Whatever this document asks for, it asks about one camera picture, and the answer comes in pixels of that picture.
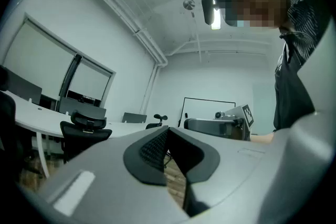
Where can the black head-mounted camera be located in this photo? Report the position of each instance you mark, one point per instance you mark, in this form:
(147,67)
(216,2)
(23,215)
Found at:
(208,8)

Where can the black mesh office chair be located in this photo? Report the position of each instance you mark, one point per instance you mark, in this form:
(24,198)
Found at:
(86,136)

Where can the window with white blinds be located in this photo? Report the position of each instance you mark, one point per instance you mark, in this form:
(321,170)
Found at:
(39,60)

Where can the person's dark clothed torso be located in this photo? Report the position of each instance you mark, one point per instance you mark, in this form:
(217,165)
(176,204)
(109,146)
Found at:
(291,91)

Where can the white curved desk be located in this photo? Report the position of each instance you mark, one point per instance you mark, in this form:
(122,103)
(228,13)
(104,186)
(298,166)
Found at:
(39,118)

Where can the grey desk divider panel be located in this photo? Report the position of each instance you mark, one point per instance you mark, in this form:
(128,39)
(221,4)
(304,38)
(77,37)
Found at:
(23,86)
(134,118)
(78,107)

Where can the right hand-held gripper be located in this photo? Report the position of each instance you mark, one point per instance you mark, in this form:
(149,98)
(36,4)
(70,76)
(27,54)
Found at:
(248,119)

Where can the round ceiling smoke detector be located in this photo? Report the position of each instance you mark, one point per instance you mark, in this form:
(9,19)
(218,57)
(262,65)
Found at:
(189,4)

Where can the black chair with hanger headrest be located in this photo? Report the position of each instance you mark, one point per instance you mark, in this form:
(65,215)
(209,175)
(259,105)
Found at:
(160,117)

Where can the black padded office chair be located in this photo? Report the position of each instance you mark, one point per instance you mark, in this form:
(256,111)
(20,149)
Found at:
(6,126)

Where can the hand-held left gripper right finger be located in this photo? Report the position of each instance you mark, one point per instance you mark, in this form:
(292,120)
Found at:
(249,178)

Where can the whiteboard on black stand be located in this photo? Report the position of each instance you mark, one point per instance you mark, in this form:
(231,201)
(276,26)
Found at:
(207,110)

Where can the person's right forearm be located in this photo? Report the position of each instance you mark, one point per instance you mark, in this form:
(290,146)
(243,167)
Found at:
(262,138)

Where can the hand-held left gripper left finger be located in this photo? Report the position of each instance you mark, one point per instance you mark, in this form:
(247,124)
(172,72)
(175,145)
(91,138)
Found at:
(105,178)

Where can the white wall pipes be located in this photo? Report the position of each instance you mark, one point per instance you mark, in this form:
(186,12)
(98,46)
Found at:
(147,42)

